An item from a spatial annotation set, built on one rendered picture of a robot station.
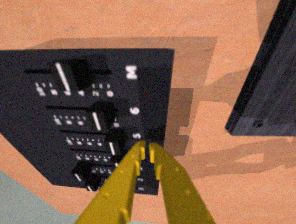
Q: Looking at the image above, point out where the black lighting desk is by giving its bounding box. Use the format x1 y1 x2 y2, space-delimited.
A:
0 49 175 196

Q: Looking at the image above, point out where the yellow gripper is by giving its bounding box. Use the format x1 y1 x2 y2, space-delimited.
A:
74 140 216 224

